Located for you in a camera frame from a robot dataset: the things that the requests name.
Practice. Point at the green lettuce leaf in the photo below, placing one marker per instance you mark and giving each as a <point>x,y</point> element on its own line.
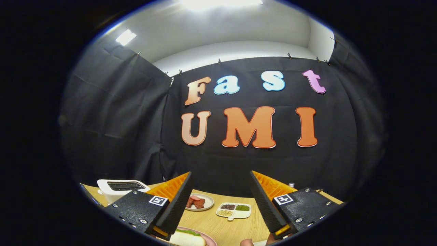
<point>191,232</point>

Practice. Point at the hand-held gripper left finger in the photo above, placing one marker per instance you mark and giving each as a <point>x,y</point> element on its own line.
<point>177,208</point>

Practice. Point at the dark red beans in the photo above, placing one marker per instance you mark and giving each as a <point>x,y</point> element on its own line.
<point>228,207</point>

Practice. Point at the small ceiling light panel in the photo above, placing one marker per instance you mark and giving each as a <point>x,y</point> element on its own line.
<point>125,37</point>

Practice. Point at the large ceiling light panel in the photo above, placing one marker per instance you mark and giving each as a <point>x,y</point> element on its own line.
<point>222,3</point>

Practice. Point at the pink sausage slice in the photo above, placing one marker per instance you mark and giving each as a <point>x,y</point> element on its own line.
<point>195,197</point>

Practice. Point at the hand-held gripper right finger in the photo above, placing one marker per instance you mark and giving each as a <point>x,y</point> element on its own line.
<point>264,205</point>

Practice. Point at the white toaster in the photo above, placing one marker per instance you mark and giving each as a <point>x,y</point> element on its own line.
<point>109,196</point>

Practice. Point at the green mung beans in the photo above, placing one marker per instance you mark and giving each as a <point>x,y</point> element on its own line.
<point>242,207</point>

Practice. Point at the black backdrop cloth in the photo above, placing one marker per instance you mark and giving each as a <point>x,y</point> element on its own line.
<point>239,164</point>

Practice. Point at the toasted bread slice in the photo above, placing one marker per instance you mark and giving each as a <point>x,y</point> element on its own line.
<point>187,240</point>

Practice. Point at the brown meat piece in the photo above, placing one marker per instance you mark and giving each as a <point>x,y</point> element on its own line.
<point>199,204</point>
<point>190,203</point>

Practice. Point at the pink plate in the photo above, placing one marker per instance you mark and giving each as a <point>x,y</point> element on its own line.
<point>210,240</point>

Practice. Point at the white divided dish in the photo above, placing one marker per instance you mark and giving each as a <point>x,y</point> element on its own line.
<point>243,214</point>

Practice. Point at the yellow soybeans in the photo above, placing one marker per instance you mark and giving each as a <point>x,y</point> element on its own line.
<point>225,213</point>

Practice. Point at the round grey plate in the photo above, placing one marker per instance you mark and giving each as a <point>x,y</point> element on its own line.
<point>209,202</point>

